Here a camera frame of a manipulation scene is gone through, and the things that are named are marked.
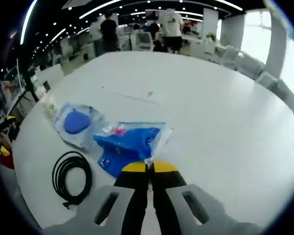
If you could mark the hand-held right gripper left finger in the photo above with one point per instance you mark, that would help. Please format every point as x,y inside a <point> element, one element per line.
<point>134,195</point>

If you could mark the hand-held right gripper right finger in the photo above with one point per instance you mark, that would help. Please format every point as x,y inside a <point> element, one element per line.
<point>166,195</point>

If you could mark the white paper cup item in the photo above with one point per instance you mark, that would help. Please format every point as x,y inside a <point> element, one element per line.
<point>49,105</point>

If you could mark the blue plastic pouch item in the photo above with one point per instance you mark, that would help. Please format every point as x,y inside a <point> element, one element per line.
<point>127,144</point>

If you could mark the clear package with blue disc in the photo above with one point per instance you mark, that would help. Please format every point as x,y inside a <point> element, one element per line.
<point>76,122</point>

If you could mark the black tripod stand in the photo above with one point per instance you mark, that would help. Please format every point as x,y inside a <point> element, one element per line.
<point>30,85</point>

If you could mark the row of white office chairs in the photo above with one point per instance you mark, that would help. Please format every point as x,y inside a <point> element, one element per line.
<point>247,63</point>

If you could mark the white mesh desk chair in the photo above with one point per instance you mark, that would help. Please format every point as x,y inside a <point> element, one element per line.
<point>144,40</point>

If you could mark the potted green plant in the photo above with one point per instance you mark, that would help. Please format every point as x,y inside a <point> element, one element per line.
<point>211,37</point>

